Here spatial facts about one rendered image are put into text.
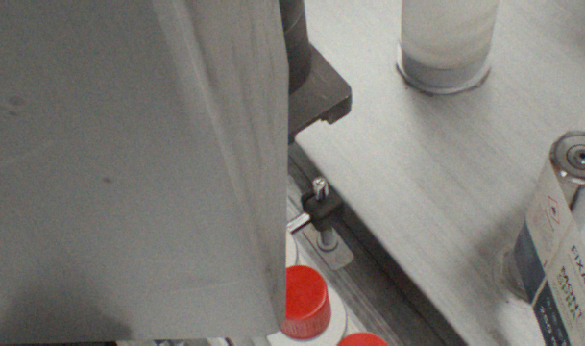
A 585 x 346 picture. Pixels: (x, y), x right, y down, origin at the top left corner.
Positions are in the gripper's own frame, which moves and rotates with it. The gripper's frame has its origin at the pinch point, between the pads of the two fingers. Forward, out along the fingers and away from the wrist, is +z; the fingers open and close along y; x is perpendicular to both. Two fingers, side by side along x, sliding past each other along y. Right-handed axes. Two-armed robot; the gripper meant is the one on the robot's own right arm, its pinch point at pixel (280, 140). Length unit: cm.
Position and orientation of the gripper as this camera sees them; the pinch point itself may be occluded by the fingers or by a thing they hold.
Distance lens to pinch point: 56.4
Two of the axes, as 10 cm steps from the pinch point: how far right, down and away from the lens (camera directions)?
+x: -8.2, 5.2, -2.2
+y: -5.6, -6.9, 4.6
